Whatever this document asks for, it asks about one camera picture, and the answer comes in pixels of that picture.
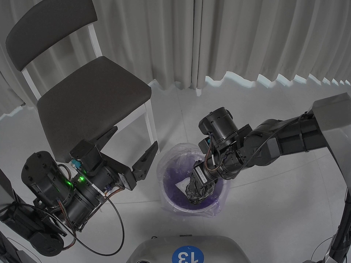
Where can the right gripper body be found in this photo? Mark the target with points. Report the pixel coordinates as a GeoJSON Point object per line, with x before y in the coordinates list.
{"type": "Point", "coordinates": [224, 164]}

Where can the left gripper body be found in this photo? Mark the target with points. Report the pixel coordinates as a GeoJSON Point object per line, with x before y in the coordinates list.
{"type": "Point", "coordinates": [104, 182]}

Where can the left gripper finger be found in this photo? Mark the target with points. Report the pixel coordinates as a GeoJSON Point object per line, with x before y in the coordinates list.
{"type": "Point", "coordinates": [105, 142]}
{"type": "Point", "coordinates": [142, 166]}

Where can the purple plastic bag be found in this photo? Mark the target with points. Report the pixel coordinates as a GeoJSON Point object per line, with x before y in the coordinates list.
{"type": "Point", "coordinates": [170, 160]}

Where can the black plastic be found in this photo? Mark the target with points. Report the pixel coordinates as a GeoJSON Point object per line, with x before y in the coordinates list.
{"type": "Point", "coordinates": [200, 192]}

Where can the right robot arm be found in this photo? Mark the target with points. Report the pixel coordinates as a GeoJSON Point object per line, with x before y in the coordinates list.
{"type": "Point", "coordinates": [288, 138]}

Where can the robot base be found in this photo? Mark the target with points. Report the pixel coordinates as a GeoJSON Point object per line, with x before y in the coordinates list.
{"type": "Point", "coordinates": [189, 246]}

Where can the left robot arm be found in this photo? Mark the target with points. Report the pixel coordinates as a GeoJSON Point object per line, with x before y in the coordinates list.
{"type": "Point", "coordinates": [41, 174]}

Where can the white trash bin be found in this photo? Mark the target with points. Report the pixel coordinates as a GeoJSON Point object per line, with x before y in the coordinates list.
{"type": "Point", "coordinates": [178, 205]}

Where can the grey chair with white legs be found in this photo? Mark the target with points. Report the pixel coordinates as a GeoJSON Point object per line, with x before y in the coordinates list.
{"type": "Point", "coordinates": [90, 97]}

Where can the white curtain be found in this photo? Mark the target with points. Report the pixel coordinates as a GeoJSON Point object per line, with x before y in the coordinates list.
{"type": "Point", "coordinates": [137, 37]}
{"type": "Point", "coordinates": [274, 31]}

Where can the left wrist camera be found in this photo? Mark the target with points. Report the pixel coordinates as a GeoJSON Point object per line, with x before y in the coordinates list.
{"type": "Point", "coordinates": [87, 153]}

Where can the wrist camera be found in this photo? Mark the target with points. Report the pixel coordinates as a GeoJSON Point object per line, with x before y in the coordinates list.
{"type": "Point", "coordinates": [87, 153]}
{"type": "Point", "coordinates": [204, 145]}

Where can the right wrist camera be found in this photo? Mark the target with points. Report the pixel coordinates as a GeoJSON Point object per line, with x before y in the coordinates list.
{"type": "Point", "coordinates": [204, 145]}

